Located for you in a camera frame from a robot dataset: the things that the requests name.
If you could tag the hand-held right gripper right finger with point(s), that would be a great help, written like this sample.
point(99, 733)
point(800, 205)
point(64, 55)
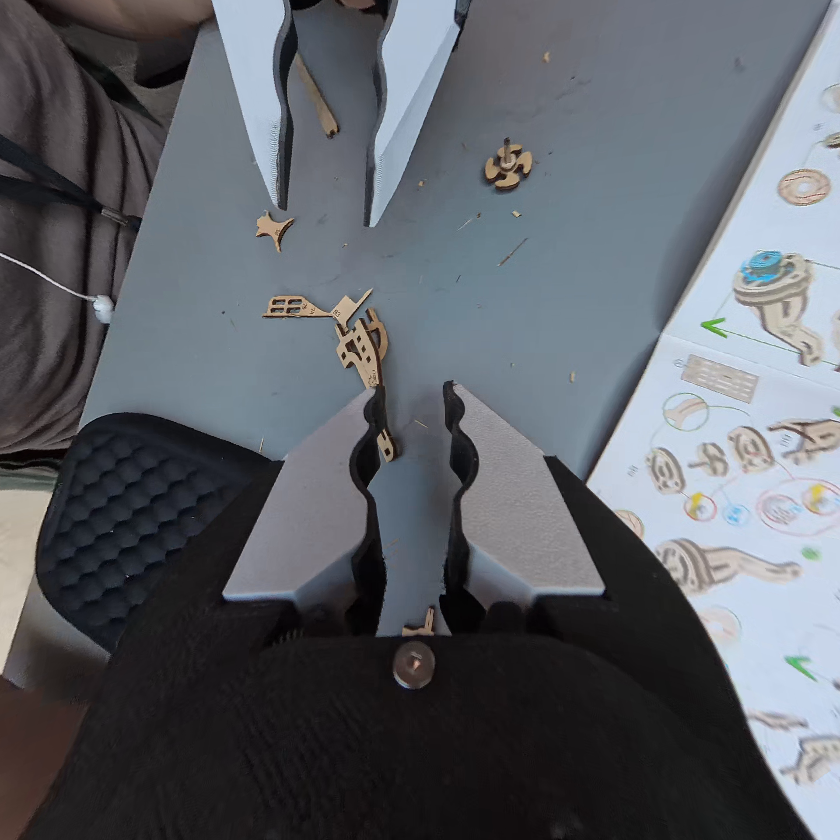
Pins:
point(525, 525)

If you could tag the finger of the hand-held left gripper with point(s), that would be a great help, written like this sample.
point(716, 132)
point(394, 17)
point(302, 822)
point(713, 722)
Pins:
point(253, 79)
point(413, 85)

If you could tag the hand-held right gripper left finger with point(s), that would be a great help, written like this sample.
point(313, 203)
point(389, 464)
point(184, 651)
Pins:
point(308, 525)

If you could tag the thin wooden stick part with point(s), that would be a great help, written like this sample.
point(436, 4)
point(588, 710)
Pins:
point(318, 105)

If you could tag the long slotted wooden model part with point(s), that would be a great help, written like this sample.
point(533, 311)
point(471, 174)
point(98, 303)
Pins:
point(358, 351)

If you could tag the person's left forearm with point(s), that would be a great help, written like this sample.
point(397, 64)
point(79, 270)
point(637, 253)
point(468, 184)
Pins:
point(157, 13)

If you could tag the small wooden gear wheel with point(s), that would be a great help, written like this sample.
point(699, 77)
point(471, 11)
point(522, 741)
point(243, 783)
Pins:
point(505, 172)

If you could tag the tiny wooden part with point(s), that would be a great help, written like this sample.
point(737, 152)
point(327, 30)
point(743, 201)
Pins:
point(423, 627)

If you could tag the small curved wooden part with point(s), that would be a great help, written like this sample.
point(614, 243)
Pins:
point(275, 229)

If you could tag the black mesh wrist rest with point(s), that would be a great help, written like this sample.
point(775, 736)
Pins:
point(131, 512)

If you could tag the open instruction booklet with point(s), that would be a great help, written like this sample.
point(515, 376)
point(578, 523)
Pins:
point(722, 459)

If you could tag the person's grey brown clothing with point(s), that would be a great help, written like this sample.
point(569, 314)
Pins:
point(52, 328)

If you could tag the wooden window frame part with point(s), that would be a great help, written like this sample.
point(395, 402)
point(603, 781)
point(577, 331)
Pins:
point(289, 306)

